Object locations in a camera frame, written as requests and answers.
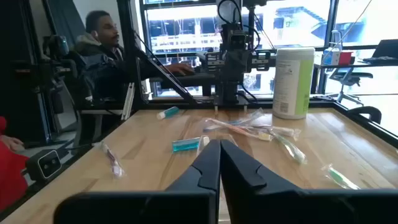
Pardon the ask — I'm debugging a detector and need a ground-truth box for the person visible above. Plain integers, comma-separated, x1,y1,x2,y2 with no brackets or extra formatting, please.
0,116,30,213
72,9,197,105

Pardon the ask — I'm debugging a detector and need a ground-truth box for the red box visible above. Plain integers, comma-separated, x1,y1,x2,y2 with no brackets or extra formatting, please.
338,51,354,65

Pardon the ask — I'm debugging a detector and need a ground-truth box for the black office chair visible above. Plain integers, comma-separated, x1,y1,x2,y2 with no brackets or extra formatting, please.
42,34,105,147
325,67,374,107

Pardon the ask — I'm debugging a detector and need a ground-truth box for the white green wipes canister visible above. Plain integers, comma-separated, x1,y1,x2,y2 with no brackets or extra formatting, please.
272,47,316,121

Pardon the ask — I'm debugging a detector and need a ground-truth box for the large glass window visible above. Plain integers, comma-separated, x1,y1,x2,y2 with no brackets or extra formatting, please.
136,0,398,100

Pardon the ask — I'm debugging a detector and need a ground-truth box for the black table-level camera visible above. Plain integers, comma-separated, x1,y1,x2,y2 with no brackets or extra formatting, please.
25,148,63,184

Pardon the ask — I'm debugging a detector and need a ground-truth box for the black laptop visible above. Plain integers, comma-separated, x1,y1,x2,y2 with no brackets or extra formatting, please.
362,39,398,65

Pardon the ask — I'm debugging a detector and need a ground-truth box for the teal mouthwash bottle white cap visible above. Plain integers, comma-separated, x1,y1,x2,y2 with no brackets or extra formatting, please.
156,106,180,121
172,136,202,153

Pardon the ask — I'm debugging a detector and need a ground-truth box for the green toothbrush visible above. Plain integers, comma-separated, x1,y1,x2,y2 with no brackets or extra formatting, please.
320,164,362,191
272,132,308,166

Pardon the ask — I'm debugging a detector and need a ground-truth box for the purple toothbrush in wrapper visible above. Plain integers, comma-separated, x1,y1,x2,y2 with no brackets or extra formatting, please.
98,140,127,180

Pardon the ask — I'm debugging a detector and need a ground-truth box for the blue white box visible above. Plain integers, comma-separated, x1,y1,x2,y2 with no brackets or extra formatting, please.
322,47,341,66

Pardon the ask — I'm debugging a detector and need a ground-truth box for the black frame handle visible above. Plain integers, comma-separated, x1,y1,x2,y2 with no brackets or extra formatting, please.
347,105,382,125

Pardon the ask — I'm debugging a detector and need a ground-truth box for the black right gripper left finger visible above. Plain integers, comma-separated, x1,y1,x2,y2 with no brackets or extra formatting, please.
53,139,221,224

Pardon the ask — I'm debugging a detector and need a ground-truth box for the white metal bracket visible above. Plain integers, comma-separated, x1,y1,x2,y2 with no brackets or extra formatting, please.
120,82,136,121

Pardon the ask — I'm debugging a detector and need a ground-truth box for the clear plastic bottle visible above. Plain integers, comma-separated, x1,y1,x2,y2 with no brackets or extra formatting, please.
330,29,343,50

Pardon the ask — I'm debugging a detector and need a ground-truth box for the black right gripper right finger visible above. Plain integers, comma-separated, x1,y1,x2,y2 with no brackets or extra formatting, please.
220,139,398,224

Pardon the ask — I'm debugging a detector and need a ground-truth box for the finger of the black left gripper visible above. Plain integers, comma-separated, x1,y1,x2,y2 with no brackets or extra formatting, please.
238,57,248,80
228,57,238,80

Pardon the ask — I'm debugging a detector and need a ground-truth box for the black rig upright post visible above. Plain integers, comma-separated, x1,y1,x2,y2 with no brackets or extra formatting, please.
115,0,200,110

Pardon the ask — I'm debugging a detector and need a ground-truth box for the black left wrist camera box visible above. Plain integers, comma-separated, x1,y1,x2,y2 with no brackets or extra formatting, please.
228,30,249,51

